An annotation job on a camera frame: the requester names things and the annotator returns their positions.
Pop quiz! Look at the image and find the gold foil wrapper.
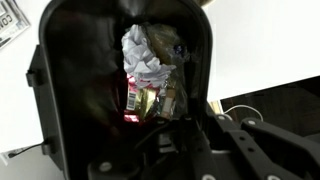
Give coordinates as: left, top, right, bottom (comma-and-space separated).
134, 87, 161, 122

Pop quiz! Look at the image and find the thin white cable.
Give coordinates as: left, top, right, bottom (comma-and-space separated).
222, 104, 264, 123

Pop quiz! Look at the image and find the clear plastic bag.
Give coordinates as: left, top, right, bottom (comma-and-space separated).
143, 23, 195, 120

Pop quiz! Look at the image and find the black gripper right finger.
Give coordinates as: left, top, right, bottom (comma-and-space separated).
208, 113, 320, 180

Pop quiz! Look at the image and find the black landfill bin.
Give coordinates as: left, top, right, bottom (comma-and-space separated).
25, 0, 214, 180

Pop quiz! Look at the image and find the red snack wrapper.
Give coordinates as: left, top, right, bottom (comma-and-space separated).
123, 73, 162, 124

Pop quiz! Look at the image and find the thin black cable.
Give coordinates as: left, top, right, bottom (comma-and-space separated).
6, 141, 46, 159

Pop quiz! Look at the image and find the large crumpled white paper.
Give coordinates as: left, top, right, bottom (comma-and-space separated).
121, 23, 178, 88

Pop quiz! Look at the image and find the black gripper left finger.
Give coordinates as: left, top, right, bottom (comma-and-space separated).
87, 114, 209, 180

